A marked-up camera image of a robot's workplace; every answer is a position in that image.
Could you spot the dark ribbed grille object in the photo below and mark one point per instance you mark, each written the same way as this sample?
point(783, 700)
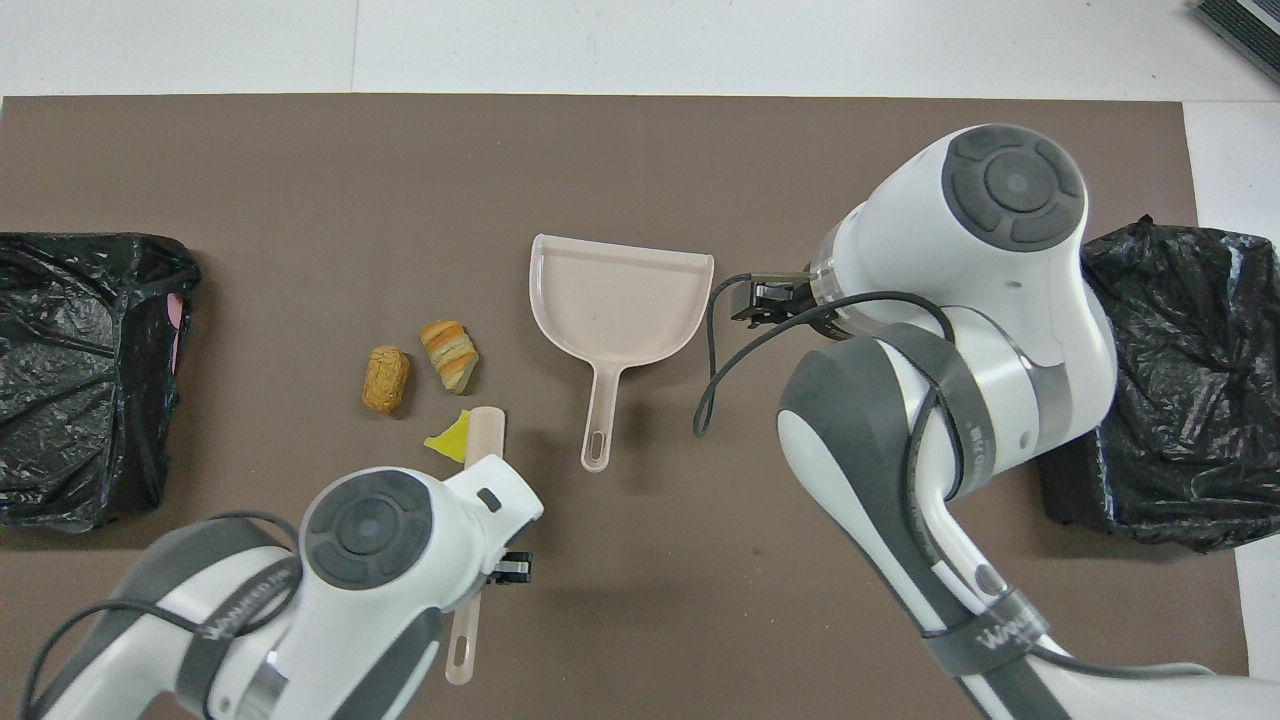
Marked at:
point(1250, 25)

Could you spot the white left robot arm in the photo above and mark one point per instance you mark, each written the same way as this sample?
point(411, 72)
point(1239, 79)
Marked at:
point(370, 600)

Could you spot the brown table mat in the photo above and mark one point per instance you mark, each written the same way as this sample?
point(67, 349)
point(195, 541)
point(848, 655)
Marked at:
point(700, 170)

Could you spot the pink bin with black bag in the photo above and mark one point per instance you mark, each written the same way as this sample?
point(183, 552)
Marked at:
point(80, 380)

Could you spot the beige brush black bristles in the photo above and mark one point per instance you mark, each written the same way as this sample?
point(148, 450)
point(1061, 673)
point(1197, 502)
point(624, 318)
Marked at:
point(487, 430)

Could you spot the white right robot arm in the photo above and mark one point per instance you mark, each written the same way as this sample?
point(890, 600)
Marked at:
point(1000, 280)

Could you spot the large striped bread piece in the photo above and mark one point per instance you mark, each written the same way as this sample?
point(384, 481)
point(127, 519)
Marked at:
point(448, 352)

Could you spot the brown oval bread roll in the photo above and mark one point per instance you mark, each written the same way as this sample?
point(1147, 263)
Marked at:
point(386, 380)

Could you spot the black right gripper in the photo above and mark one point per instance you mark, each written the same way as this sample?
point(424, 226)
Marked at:
point(795, 305)

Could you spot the beige plastic dustpan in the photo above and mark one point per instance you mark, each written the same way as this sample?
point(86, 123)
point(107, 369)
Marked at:
point(620, 300)

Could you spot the black bag lined bin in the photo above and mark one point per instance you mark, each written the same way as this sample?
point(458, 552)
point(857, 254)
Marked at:
point(1190, 400)

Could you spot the small yellow sponge wedge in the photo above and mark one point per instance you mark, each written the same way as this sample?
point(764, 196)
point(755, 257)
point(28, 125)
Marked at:
point(450, 440)

